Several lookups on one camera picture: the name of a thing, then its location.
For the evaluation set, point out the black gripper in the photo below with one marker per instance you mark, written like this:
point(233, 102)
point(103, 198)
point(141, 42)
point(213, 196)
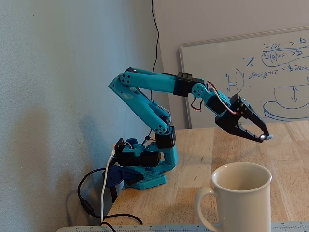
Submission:
point(232, 120)

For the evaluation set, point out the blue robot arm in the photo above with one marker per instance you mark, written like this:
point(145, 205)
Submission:
point(154, 81)

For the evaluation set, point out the white ceramic mug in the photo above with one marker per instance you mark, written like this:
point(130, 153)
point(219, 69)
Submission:
point(241, 200)

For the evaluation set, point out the whiteboard with blue writing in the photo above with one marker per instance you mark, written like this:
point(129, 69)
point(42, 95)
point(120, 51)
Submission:
point(277, 79)

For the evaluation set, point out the grey gridded cutting mat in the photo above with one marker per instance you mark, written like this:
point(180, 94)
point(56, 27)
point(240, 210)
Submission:
point(169, 228)

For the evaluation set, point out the motor controller board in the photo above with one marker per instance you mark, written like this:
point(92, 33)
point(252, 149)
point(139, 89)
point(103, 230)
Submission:
point(119, 147)

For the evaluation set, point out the blue spring clamp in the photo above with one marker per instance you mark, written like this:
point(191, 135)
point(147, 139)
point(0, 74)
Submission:
point(118, 175)

